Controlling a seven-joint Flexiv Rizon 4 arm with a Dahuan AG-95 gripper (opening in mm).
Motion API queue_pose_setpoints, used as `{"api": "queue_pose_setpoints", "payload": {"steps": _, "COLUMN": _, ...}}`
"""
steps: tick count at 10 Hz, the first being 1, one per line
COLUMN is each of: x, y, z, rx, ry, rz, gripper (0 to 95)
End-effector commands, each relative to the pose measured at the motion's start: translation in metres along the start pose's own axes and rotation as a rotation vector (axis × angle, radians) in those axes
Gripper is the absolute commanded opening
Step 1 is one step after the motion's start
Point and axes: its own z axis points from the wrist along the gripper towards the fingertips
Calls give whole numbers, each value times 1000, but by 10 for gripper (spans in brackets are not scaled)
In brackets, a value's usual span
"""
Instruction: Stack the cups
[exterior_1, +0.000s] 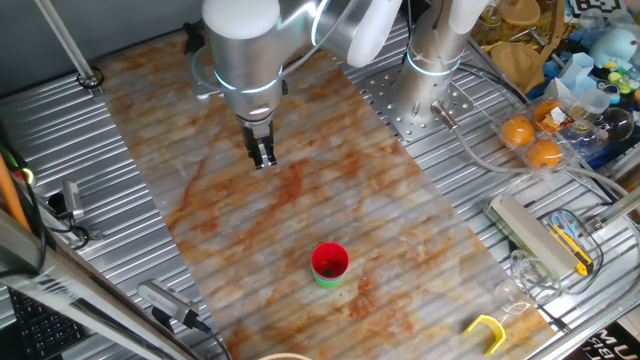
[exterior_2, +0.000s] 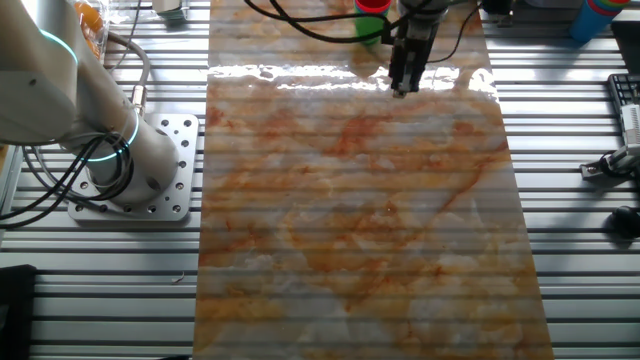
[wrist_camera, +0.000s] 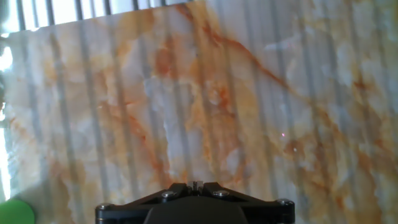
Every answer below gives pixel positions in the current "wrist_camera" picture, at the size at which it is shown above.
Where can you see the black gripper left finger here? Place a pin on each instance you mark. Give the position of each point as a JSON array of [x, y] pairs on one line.
[[130, 213]]

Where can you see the green plastic cup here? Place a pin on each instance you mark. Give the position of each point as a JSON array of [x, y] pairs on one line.
[[15, 214]]

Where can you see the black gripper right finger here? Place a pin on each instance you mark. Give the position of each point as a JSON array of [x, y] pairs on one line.
[[267, 213]]

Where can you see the marble pattern mat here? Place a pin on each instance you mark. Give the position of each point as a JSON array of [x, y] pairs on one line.
[[217, 93]]

